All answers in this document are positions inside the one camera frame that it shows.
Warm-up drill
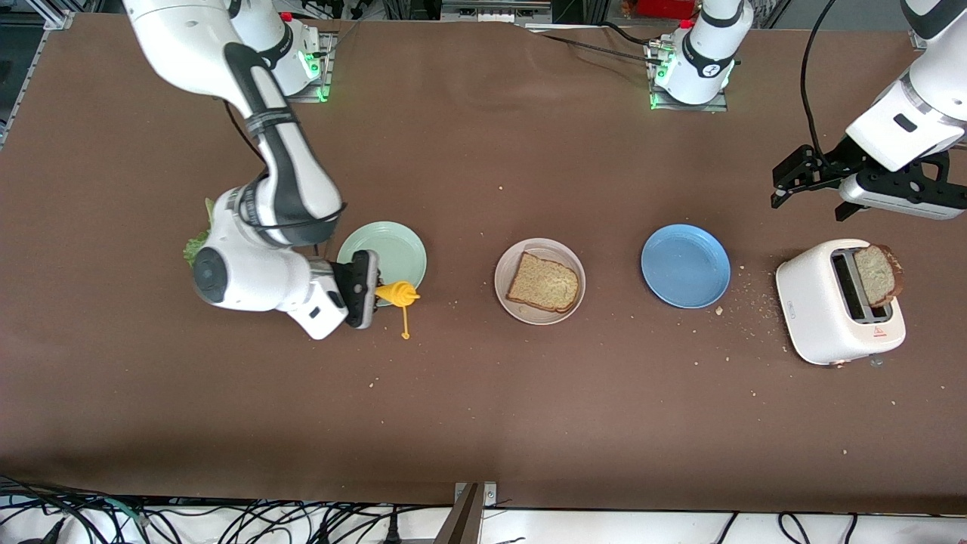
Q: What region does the brown bread slice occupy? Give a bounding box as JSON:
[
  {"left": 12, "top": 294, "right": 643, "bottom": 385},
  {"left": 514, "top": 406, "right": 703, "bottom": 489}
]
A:
[
  {"left": 505, "top": 252, "right": 581, "bottom": 314},
  {"left": 854, "top": 243, "right": 905, "bottom": 308}
]

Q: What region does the yellow squeeze bottle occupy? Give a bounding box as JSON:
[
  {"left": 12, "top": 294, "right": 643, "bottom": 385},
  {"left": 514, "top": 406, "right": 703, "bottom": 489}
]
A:
[{"left": 374, "top": 280, "right": 422, "bottom": 341}]

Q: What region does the green lettuce leaf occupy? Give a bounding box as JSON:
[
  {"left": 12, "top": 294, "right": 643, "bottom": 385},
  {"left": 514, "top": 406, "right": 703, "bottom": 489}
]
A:
[{"left": 184, "top": 198, "right": 215, "bottom": 267}]

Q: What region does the blue plate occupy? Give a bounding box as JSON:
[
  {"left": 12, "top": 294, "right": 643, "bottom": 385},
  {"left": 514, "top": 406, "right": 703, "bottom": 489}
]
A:
[{"left": 641, "top": 224, "right": 732, "bottom": 310}]

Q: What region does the beige plate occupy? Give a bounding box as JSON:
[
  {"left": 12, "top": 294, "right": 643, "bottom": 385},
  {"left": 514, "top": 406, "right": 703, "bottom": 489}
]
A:
[{"left": 494, "top": 237, "right": 586, "bottom": 326}]

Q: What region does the pale green plate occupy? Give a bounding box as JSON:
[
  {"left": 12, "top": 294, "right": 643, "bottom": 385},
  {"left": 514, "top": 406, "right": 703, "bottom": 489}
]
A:
[{"left": 336, "top": 221, "right": 428, "bottom": 308}]

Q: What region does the white toaster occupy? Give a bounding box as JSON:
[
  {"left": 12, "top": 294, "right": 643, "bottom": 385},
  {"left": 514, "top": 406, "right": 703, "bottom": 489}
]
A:
[{"left": 775, "top": 239, "right": 907, "bottom": 368}]

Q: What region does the red box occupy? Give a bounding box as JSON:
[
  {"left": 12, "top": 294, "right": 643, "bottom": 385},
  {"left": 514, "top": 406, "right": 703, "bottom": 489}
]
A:
[{"left": 637, "top": 0, "right": 700, "bottom": 20}]

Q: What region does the brown table cover sheet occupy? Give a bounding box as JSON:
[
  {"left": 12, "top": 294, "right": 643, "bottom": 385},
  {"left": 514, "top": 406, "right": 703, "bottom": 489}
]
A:
[{"left": 0, "top": 14, "right": 967, "bottom": 516}]

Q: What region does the grey metal rack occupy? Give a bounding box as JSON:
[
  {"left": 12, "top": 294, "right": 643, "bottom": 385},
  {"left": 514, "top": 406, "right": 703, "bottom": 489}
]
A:
[{"left": 440, "top": 0, "right": 552, "bottom": 23}]

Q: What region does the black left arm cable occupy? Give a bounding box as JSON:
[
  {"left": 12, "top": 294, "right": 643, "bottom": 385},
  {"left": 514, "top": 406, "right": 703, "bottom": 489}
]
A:
[{"left": 799, "top": 0, "right": 839, "bottom": 163}]

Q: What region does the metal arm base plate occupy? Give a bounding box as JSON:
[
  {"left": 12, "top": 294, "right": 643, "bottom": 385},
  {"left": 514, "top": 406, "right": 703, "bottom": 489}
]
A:
[
  {"left": 251, "top": 30, "right": 337, "bottom": 103},
  {"left": 648, "top": 42, "right": 730, "bottom": 113}
]

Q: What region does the thin black table cable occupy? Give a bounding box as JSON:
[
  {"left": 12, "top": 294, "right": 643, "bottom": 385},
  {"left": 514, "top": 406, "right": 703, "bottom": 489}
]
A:
[{"left": 521, "top": 21, "right": 666, "bottom": 65}]

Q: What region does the looped black floor cable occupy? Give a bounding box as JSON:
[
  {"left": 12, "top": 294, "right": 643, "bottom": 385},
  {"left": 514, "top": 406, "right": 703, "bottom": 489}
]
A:
[{"left": 778, "top": 512, "right": 814, "bottom": 544}]

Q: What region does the silver bracket plate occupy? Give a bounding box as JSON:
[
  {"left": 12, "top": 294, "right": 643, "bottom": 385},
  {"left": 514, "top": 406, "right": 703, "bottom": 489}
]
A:
[{"left": 453, "top": 482, "right": 498, "bottom": 508}]

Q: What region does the dark grey metal post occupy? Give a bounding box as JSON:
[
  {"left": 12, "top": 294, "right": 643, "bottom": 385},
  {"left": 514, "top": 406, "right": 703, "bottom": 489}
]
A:
[{"left": 434, "top": 484, "right": 484, "bottom": 544}]

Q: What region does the black cable tangle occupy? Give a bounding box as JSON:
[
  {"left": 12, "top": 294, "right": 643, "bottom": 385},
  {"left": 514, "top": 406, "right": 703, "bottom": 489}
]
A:
[{"left": 0, "top": 474, "right": 454, "bottom": 544}]

